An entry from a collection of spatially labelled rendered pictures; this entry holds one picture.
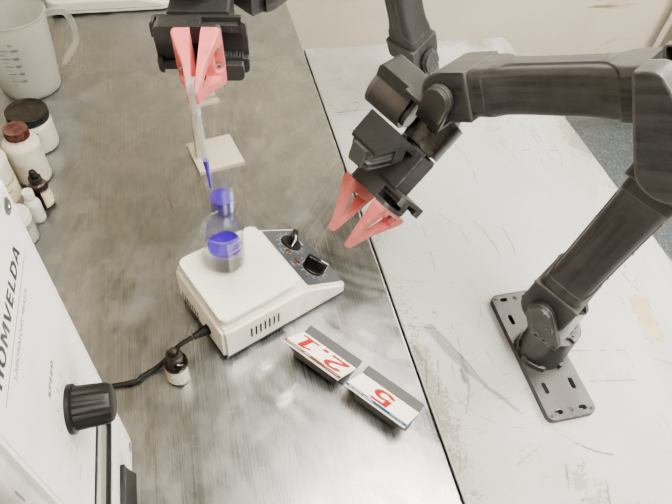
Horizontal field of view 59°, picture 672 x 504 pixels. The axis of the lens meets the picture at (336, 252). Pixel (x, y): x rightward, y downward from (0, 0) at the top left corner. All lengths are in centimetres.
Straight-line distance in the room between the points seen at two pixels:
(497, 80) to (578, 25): 210
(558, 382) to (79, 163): 83
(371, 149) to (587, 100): 22
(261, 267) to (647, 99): 48
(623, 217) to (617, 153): 222
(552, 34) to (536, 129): 148
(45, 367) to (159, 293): 69
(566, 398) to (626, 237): 27
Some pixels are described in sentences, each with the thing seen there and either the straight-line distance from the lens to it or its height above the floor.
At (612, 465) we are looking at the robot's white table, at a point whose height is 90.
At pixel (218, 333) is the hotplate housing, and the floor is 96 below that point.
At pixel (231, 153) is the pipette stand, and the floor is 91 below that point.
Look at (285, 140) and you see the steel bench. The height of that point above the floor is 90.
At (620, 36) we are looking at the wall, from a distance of 291.
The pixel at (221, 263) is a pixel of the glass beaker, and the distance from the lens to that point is 76.
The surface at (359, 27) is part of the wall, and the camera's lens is 233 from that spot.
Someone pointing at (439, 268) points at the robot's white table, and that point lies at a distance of 93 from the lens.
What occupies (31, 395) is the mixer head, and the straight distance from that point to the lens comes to 18.
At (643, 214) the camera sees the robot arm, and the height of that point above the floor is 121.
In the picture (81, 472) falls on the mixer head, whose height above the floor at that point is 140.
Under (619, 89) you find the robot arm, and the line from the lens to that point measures 60.
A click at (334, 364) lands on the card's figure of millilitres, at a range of 78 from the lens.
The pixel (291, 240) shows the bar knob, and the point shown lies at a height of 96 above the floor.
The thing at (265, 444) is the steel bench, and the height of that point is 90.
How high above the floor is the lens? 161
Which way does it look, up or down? 50 degrees down
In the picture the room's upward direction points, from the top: 7 degrees clockwise
